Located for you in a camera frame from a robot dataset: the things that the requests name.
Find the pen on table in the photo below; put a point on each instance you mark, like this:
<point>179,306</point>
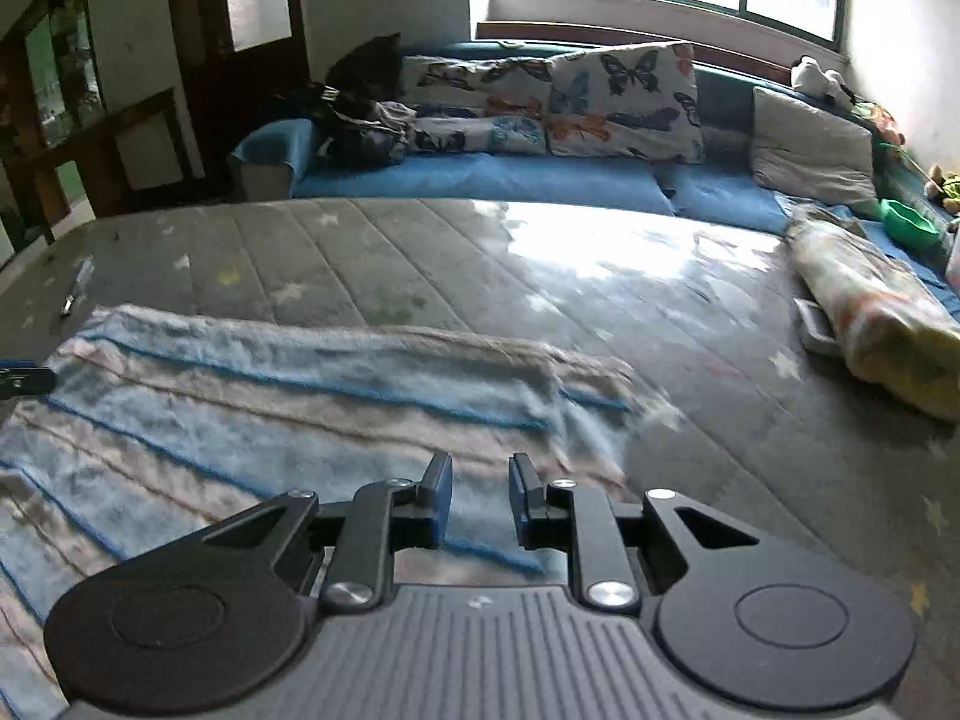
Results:
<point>84,272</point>

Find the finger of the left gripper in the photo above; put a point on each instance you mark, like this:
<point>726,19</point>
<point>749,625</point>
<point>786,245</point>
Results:
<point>25,379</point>

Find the white plush toy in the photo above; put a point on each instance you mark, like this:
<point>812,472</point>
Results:
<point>825,86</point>

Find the dark wooden cabinet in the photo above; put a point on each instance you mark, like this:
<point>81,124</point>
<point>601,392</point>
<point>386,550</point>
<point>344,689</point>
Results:
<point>93,110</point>

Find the large butterfly print pillow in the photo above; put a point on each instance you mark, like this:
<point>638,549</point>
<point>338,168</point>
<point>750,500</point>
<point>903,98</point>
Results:
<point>636,101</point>

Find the dark wooden door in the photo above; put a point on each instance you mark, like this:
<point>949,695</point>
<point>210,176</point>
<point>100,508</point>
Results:
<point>236,58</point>

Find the grey quilted table cover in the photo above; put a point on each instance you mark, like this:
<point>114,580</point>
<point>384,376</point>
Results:
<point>735,412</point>

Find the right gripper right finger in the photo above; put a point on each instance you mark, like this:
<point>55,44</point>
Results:
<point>566,516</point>

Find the black bag on sofa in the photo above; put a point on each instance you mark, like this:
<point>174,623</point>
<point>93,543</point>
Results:
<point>370,71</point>

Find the white object under blanket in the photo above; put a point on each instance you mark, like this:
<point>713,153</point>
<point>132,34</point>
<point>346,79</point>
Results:
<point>815,330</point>

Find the small butterfly print cushion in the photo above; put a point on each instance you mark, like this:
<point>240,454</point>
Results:
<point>512,134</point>

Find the long butterfly print pillow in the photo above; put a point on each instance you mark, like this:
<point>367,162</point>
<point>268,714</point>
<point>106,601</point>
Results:
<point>435,86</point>

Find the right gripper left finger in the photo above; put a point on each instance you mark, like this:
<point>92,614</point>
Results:
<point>393,515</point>

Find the folded floral blanket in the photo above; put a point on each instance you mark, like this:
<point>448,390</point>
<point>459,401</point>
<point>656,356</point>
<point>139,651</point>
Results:
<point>890,329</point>

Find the colourful plush toys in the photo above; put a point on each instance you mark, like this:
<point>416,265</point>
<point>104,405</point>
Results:
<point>943,188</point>

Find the crumpled clothes pile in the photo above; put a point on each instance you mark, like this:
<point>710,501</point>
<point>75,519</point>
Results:
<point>358,133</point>

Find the green plastic bowl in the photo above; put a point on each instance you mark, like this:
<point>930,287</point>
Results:
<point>906,227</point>

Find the blue striped fuzzy sweater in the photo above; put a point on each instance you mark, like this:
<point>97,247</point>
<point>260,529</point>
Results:
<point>161,424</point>

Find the grey plain pillow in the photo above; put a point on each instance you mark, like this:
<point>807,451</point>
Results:
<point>802,151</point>

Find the blue sofa bench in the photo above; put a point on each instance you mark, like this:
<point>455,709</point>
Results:
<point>283,160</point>

